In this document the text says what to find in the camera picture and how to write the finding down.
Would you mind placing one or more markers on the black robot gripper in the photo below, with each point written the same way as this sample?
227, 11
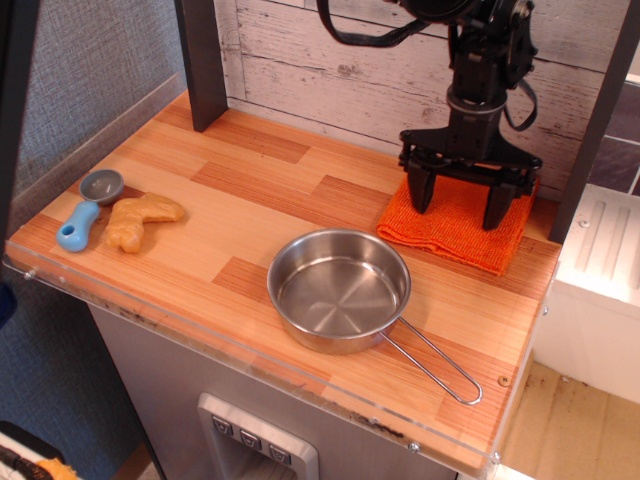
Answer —
470, 148

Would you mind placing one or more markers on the orange cloth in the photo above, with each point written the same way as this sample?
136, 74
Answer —
452, 226

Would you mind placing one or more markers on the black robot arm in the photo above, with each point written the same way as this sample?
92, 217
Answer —
491, 52

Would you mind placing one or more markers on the stainless steel pan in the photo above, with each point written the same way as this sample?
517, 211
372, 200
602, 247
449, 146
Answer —
342, 291

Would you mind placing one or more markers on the white toy sink unit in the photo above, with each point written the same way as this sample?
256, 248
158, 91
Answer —
589, 327

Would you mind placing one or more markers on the clear acrylic edge guard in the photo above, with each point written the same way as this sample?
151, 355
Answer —
378, 386

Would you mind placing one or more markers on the yellow toy chicken piece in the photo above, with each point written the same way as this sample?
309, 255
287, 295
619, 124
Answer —
125, 229

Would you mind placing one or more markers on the silver dispenser panel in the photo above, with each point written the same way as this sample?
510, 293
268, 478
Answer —
244, 446

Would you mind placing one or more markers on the grey toy cabinet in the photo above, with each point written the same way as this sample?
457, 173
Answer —
164, 379

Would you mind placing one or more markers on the orange object bottom left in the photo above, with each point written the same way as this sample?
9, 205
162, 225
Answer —
15, 466

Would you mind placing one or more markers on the dark grey right post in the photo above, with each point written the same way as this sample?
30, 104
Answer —
615, 76

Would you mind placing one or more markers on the dark grey post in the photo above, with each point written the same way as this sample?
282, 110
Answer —
202, 58
615, 76

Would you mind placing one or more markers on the dark grey left post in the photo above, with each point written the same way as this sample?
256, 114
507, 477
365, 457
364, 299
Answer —
202, 58

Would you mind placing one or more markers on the blue handled grey scoop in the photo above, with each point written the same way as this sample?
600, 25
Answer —
98, 189

